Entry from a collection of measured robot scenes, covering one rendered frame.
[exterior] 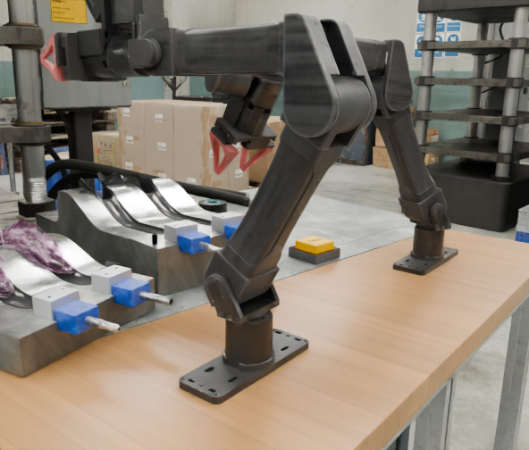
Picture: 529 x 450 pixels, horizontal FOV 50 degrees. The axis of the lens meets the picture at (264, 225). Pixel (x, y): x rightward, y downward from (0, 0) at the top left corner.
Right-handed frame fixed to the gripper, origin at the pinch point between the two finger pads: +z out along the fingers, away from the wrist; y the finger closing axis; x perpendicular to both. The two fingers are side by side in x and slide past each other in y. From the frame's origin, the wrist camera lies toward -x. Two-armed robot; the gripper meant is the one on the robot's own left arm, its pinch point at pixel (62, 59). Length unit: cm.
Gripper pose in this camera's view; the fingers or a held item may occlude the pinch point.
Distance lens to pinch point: 98.6
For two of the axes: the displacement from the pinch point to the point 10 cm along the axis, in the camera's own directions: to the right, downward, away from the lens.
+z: -7.9, -1.4, 6.0
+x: 0.0, 9.7, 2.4
